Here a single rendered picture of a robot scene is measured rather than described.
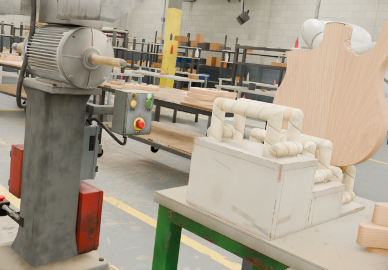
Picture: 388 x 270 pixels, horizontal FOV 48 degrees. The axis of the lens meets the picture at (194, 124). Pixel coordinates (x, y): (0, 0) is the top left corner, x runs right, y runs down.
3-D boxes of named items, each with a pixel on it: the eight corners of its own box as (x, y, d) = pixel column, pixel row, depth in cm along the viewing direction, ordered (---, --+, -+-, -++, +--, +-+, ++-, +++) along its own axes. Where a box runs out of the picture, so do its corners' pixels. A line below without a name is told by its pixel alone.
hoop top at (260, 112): (210, 109, 106) (212, 96, 106) (218, 109, 108) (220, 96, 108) (276, 124, 92) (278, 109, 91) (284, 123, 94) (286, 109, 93)
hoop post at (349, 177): (336, 200, 125) (342, 169, 124) (342, 198, 128) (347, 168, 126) (347, 203, 123) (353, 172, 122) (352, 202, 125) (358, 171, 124)
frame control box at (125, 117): (83, 138, 207) (88, 84, 203) (120, 136, 222) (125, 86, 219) (112, 149, 190) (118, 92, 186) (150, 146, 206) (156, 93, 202)
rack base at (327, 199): (223, 195, 121) (227, 163, 120) (258, 187, 133) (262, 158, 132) (308, 229, 102) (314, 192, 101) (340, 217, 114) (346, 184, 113)
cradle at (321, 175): (298, 182, 107) (300, 170, 106) (321, 177, 115) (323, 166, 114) (310, 186, 104) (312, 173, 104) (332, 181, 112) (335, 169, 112)
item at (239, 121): (228, 138, 113) (232, 102, 111) (235, 138, 115) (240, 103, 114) (237, 141, 111) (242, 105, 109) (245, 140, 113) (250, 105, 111)
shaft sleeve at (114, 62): (90, 61, 172) (93, 53, 173) (97, 64, 175) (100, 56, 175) (117, 66, 160) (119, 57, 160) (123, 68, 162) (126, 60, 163)
